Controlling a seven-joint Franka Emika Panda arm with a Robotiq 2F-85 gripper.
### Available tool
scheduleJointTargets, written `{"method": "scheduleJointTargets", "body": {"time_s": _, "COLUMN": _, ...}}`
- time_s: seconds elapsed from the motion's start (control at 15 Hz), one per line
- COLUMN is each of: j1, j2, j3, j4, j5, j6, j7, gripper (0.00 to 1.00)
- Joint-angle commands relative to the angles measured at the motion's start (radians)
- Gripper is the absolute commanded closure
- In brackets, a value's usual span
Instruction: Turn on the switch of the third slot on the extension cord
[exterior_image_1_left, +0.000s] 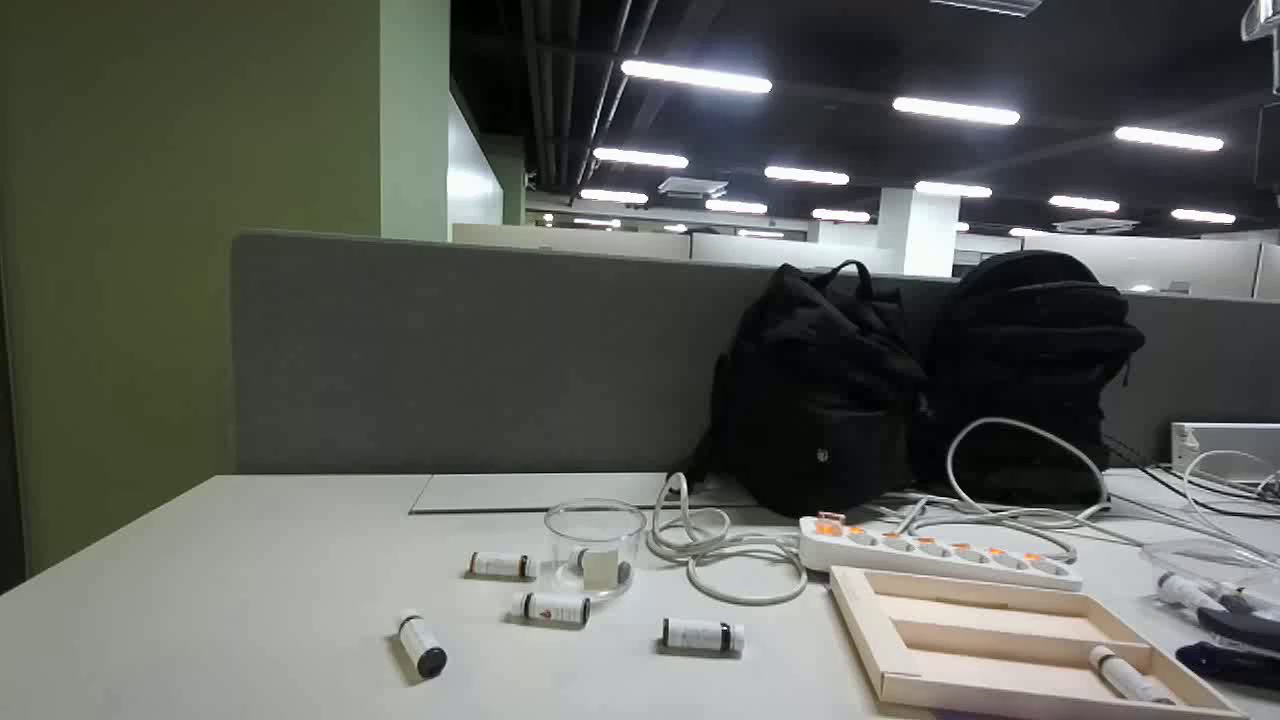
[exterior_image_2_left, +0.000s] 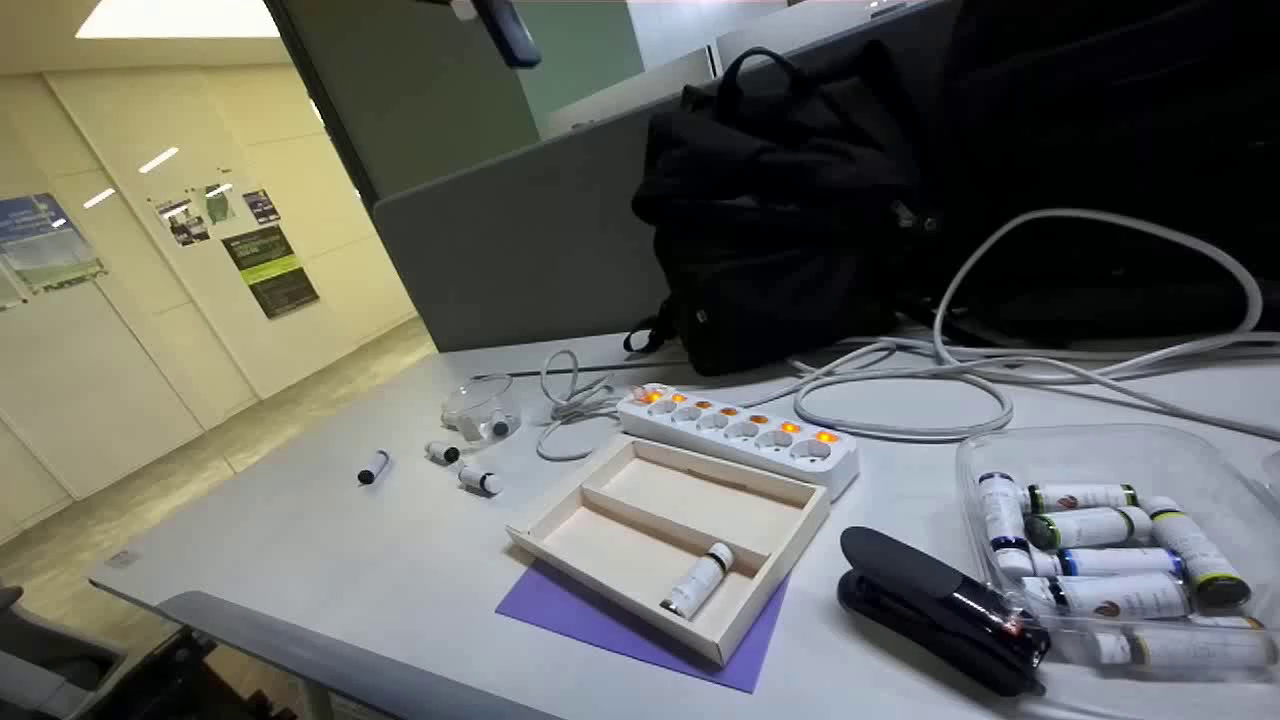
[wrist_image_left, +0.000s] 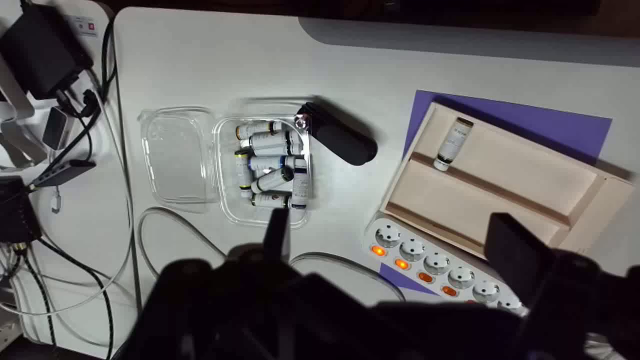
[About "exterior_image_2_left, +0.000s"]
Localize white tube green cap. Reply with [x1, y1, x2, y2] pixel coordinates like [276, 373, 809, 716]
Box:
[1145, 496, 1251, 610]

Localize white tube black cap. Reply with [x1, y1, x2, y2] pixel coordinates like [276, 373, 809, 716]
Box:
[356, 447, 392, 486]

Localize white tube in bowl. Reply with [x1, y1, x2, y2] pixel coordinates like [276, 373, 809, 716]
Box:
[474, 417, 513, 439]

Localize wooden divided tray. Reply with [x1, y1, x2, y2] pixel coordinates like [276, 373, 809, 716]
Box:
[513, 435, 829, 662]

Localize white tube in container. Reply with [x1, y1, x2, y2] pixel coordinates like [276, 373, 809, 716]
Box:
[1054, 547, 1183, 576]
[1027, 484, 1141, 513]
[1027, 508, 1151, 547]
[1058, 624, 1274, 678]
[1018, 570, 1186, 621]
[981, 473, 1031, 576]

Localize small white tube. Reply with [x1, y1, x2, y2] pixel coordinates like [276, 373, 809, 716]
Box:
[422, 439, 462, 468]
[457, 459, 498, 496]

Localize purple paper sheet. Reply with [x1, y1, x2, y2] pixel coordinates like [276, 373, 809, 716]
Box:
[496, 563, 788, 697]

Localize white extension cord power strip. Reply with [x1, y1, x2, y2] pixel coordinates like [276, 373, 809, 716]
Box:
[614, 382, 861, 496]

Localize white power cable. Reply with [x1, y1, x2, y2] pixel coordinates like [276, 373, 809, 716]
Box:
[740, 204, 1280, 447]

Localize thin grey cable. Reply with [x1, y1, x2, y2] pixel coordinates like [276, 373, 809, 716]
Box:
[509, 343, 630, 468]

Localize black backpack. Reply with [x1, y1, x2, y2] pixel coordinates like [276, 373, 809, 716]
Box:
[622, 44, 937, 375]

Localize clear plastic container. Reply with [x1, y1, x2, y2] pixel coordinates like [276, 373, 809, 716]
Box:
[960, 422, 1280, 720]

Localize small clear glass bowl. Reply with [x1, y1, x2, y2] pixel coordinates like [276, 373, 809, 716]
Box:
[438, 375, 521, 444]

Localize white tube in tray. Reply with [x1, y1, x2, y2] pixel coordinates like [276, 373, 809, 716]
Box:
[662, 543, 732, 621]

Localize grey desk partition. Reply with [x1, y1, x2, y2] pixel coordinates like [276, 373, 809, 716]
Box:
[373, 112, 668, 350]

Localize black stapler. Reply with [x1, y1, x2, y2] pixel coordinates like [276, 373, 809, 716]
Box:
[835, 525, 1052, 697]

